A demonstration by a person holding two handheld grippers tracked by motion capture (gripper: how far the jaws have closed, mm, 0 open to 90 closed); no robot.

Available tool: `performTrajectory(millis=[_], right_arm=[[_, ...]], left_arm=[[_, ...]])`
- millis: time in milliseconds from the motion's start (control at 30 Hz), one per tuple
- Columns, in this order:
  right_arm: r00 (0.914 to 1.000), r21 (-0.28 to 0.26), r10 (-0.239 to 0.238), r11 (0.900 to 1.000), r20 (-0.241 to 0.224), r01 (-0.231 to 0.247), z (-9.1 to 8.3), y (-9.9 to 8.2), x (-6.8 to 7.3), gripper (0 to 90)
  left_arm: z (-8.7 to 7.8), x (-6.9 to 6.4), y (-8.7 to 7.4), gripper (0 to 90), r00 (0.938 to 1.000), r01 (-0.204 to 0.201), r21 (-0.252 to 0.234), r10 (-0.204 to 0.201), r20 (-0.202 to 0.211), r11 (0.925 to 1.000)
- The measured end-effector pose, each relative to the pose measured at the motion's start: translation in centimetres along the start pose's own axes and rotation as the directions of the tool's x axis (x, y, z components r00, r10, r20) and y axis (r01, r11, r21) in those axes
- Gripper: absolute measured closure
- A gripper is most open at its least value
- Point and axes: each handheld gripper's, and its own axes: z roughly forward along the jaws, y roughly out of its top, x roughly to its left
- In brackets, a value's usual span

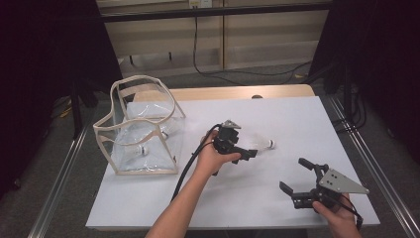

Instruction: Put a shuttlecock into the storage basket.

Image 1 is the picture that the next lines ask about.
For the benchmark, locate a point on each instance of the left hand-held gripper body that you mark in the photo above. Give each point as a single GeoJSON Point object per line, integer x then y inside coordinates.
{"type": "Point", "coordinates": [228, 139]}

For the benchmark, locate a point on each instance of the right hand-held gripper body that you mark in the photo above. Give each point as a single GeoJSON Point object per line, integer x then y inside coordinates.
{"type": "Point", "coordinates": [336, 182]}

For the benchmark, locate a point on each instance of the clear bag with beige trim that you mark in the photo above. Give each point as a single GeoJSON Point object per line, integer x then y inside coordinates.
{"type": "Point", "coordinates": [132, 165]}

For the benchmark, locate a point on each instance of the person's left hand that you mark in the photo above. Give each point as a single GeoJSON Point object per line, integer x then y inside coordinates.
{"type": "Point", "coordinates": [209, 158]}

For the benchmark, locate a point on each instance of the person's right hand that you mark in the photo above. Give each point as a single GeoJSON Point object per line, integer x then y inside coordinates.
{"type": "Point", "coordinates": [340, 221]}

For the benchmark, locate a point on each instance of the white table mat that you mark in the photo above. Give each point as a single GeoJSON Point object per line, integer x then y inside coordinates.
{"type": "Point", "coordinates": [247, 198]}

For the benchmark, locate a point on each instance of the dark round table grommet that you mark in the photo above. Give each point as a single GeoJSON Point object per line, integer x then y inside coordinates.
{"type": "Point", "coordinates": [257, 96]}

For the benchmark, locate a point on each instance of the black metal stand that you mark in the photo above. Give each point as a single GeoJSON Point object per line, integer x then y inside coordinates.
{"type": "Point", "coordinates": [76, 115]}
{"type": "Point", "coordinates": [346, 95]}

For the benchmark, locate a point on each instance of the dark curtain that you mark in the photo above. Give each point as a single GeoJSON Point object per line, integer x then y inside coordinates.
{"type": "Point", "coordinates": [389, 66]}
{"type": "Point", "coordinates": [33, 82]}

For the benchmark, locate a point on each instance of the metal floor rail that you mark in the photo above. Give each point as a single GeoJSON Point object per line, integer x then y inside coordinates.
{"type": "Point", "coordinates": [373, 168]}
{"type": "Point", "coordinates": [54, 198]}

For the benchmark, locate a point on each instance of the white wall socket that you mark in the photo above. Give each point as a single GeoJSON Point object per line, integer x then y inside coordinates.
{"type": "Point", "coordinates": [204, 3]}

